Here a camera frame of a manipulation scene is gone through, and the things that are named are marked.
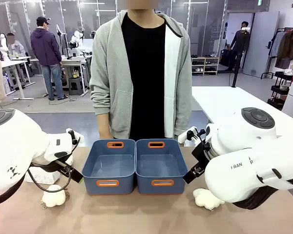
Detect grey step stool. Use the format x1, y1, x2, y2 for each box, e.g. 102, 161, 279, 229
68, 77, 84, 96

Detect wooden shoe rack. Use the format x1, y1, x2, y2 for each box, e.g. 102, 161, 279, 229
190, 57, 220, 76

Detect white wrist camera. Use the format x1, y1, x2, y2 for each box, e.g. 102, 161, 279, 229
178, 126, 199, 144
65, 128, 85, 147

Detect black rolling cart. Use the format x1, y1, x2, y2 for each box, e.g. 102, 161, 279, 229
267, 71, 293, 110

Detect white plush popcorn toy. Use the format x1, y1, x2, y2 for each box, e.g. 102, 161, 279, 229
192, 188, 225, 211
41, 184, 66, 210

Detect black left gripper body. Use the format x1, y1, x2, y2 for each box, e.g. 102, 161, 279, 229
54, 160, 75, 178

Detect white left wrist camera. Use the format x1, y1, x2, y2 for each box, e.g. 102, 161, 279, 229
65, 128, 85, 147

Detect black pole stand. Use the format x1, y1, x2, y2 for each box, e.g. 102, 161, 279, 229
230, 52, 242, 88

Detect thick black arm hose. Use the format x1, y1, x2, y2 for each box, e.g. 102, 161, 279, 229
231, 176, 293, 210
0, 175, 25, 208

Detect grey door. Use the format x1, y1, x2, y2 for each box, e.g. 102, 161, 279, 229
243, 11, 280, 78

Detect seated person in grey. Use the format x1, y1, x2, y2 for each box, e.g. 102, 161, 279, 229
6, 33, 27, 59

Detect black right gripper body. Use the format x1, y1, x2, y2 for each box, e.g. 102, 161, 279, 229
188, 143, 212, 176

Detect person's right hand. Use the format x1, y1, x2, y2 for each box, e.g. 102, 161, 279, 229
98, 114, 112, 140

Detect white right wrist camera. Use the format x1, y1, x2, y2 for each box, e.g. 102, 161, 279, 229
178, 126, 199, 144

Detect person in dark clothes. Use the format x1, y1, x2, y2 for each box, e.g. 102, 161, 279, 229
228, 21, 251, 72

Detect white office desk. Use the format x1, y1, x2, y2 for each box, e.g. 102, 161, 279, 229
1, 56, 36, 100

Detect blue basket orange handles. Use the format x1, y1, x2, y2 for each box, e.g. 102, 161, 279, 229
135, 138, 188, 195
82, 138, 137, 195

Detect thick black left arm hose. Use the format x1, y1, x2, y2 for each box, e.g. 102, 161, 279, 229
0, 175, 25, 208

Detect thick black right arm hose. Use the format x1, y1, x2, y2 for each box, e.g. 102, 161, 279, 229
231, 176, 293, 210

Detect white digital clock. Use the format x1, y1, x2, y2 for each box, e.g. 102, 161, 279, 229
23, 167, 62, 185

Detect person in grey hoodie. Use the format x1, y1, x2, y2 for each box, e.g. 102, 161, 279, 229
89, 0, 193, 142

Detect thin black left camera cable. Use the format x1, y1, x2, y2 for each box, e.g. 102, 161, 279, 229
27, 168, 72, 194

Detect clothes rack with coats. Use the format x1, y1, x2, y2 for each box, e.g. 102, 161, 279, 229
261, 27, 293, 80

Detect white workbench with tools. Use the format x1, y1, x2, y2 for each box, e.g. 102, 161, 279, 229
61, 55, 92, 97

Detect man in purple jacket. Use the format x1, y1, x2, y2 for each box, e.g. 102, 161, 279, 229
30, 16, 69, 101

